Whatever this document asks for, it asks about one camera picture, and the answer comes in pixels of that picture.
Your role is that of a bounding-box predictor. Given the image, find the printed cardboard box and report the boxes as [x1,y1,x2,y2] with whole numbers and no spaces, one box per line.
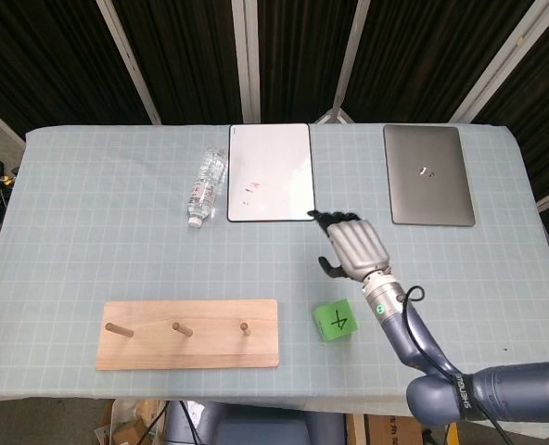
[364,413,424,445]

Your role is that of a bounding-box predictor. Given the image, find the grey closed laptop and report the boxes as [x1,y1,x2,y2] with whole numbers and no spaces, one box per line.
[382,123,477,228]

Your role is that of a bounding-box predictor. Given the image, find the wooden peg board base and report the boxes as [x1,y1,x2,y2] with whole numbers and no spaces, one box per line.
[95,299,281,372]

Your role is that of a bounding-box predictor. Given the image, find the green numbered cube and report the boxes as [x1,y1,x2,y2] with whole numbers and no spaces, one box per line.
[313,299,360,344]

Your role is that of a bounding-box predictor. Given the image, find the open cardboard box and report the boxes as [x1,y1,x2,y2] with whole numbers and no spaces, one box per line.
[93,399,169,445]

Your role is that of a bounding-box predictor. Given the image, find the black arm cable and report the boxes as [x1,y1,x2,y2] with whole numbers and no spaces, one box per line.
[396,286,512,445]

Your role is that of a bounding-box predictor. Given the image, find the clear plastic water bottle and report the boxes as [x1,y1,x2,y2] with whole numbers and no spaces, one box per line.
[185,146,229,229]

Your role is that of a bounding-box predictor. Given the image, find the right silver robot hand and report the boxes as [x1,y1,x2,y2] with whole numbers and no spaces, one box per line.
[307,210,393,283]

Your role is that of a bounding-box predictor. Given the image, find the black printed velcro strap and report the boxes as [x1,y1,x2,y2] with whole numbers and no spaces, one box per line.
[453,373,478,423]

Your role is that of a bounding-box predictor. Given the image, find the light blue grid tablecloth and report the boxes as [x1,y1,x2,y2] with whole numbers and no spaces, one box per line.
[0,122,549,421]

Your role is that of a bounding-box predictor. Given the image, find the small white whiteboard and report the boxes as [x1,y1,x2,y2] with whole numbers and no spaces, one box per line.
[226,122,317,223]

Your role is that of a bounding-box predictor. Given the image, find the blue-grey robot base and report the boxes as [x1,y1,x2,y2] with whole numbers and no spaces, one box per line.
[162,400,345,445]

